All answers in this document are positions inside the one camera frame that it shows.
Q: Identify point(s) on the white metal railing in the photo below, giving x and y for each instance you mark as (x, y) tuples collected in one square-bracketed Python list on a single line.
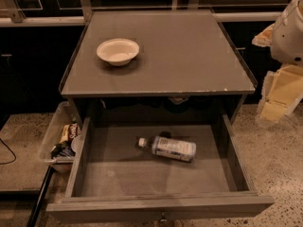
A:
[(79, 12)]

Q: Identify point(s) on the dark snack packet in bin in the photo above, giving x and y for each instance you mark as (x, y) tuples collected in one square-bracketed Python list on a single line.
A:
[(62, 149)]

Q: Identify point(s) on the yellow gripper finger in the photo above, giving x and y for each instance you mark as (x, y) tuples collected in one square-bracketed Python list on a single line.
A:
[(281, 93), (264, 38)]

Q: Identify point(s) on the blue plastic bottle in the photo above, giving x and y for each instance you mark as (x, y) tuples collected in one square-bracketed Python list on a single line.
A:
[(169, 148)]

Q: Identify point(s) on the open grey top drawer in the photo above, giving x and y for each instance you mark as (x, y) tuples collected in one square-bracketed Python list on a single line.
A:
[(112, 180)]

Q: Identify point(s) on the grey drawer cabinet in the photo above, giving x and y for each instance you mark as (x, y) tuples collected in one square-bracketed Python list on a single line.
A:
[(182, 53)]

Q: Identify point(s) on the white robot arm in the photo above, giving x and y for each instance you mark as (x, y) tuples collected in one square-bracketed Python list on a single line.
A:
[(287, 38)]

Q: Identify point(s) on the white paper bowl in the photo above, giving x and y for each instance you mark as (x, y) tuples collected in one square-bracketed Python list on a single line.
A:
[(118, 52)]

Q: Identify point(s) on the snack bag in bin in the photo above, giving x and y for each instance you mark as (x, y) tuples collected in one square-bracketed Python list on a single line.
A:
[(70, 132)]

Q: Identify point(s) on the clear plastic storage bin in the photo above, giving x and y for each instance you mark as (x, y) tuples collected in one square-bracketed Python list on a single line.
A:
[(62, 116)]

